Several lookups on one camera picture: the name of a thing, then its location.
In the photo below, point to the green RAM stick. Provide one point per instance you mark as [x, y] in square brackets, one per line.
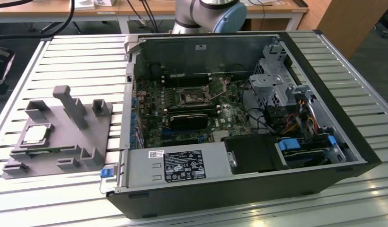
[57, 149]

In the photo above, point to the green motherboard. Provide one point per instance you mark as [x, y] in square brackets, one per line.
[238, 123]

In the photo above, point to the wooden desk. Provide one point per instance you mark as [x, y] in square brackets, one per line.
[275, 13]
[23, 11]

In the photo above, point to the blue disk carrier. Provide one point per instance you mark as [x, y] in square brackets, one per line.
[287, 144]

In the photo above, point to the grey parts rack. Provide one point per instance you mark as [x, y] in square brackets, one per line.
[60, 142]

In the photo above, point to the black PC case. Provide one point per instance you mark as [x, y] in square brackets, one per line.
[275, 189]

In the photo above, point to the blue drive latch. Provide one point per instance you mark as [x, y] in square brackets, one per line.
[331, 140]

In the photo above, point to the silver green CPU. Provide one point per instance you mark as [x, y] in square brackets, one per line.
[36, 134]

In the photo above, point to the white cardboard box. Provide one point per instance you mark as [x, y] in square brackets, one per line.
[81, 6]

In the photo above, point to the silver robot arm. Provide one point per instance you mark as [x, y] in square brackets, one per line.
[194, 14]

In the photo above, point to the metal locking lever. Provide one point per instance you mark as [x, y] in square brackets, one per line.
[178, 82]

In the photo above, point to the metal disk bay cage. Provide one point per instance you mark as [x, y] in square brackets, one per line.
[266, 87]

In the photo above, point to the grey power supply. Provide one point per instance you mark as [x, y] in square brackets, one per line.
[139, 165]

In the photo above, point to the blue case latch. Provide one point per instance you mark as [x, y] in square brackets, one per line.
[105, 172]

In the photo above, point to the wooden cabinet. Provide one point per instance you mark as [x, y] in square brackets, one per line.
[347, 23]

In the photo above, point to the black RAM slot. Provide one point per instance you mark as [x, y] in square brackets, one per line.
[214, 114]
[190, 107]
[187, 76]
[187, 79]
[187, 84]
[190, 111]

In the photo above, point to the CPU socket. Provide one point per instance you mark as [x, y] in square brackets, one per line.
[191, 97]

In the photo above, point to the black plastic drive cover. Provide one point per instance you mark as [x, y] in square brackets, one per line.
[254, 153]

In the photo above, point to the silver chipset heatsink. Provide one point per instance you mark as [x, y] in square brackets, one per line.
[220, 135]

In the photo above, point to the white box with dark print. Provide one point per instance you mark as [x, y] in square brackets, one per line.
[103, 2]

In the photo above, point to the black graphics card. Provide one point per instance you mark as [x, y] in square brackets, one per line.
[188, 123]

